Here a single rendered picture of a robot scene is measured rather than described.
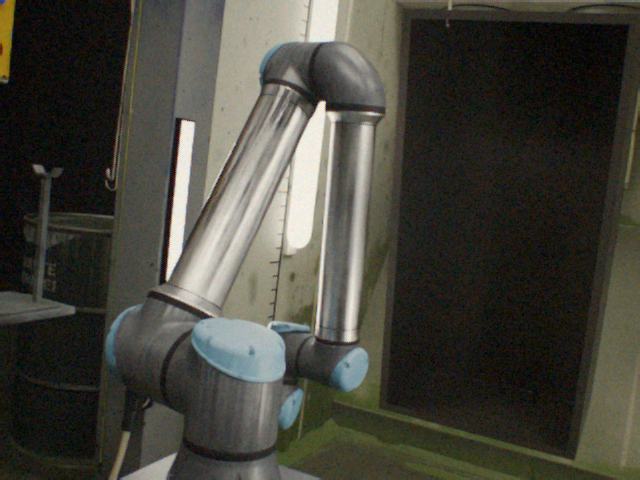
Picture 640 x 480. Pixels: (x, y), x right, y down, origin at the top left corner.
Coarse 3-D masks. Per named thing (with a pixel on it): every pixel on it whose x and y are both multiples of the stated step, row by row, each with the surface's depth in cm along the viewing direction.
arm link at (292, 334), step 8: (272, 328) 143; (280, 328) 141; (288, 328) 141; (296, 328) 141; (304, 328) 142; (288, 336) 141; (296, 336) 141; (304, 336) 140; (288, 344) 140; (296, 344) 139; (288, 352) 139; (288, 360) 139; (288, 368) 140; (288, 376) 141; (296, 376) 142; (288, 384) 141; (296, 384) 143
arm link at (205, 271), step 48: (288, 48) 134; (288, 96) 129; (240, 144) 128; (288, 144) 129; (240, 192) 124; (192, 240) 122; (240, 240) 123; (192, 288) 118; (144, 336) 114; (144, 384) 113
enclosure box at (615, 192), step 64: (448, 64) 217; (512, 64) 208; (576, 64) 199; (448, 128) 222; (512, 128) 212; (576, 128) 203; (448, 192) 227; (512, 192) 217; (576, 192) 208; (448, 256) 232; (512, 256) 222; (576, 256) 212; (384, 320) 209; (448, 320) 237; (512, 320) 226; (576, 320) 217; (384, 384) 214; (448, 384) 233; (512, 384) 232; (576, 384) 221; (576, 448) 190
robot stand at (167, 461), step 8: (152, 464) 118; (160, 464) 118; (168, 464) 119; (136, 472) 114; (144, 472) 114; (152, 472) 115; (160, 472) 115; (280, 472) 121; (288, 472) 121; (296, 472) 122
